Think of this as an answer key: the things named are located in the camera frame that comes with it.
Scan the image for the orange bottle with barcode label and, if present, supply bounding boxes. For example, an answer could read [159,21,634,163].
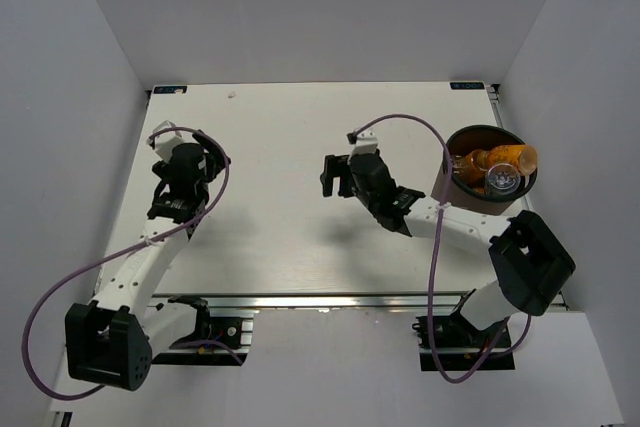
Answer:
[452,149,490,191]

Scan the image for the clear bottle with blue label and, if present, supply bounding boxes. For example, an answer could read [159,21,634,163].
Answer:
[484,163,521,197]

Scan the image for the orange bottle with patterned label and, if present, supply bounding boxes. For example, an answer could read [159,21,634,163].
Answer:
[487,144,538,176]

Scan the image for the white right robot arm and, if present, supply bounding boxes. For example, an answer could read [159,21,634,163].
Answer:
[320,152,576,346]

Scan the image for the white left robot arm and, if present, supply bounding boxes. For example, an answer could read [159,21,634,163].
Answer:
[65,123,231,391]

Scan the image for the dark brown round bin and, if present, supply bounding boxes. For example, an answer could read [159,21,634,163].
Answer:
[432,125,538,215]

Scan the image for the blue sticker left corner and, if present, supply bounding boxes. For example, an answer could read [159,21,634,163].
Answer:
[152,86,187,95]

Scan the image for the blue sticker corner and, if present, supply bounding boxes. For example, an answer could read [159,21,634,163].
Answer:
[449,81,485,90]
[152,86,187,95]

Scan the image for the blue sticker right corner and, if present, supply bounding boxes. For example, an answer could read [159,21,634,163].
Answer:
[449,81,485,90]

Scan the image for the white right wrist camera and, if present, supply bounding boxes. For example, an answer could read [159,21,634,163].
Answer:
[347,129,378,157]

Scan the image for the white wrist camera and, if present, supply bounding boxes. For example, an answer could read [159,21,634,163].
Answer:
[347,129,378,157]
[146,131,185,163]

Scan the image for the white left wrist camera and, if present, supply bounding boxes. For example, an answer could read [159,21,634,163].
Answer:
[146,131,185,163]

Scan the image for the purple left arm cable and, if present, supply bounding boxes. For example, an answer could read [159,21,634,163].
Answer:
[21,126,232,402]

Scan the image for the aluminium table front rail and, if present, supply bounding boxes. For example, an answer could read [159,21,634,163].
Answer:
[154,292,566,313]

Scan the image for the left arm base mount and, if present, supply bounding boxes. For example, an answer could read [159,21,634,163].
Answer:
[153,296,252,367]

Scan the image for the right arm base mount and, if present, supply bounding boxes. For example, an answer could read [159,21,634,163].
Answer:
[433,294,516,373]

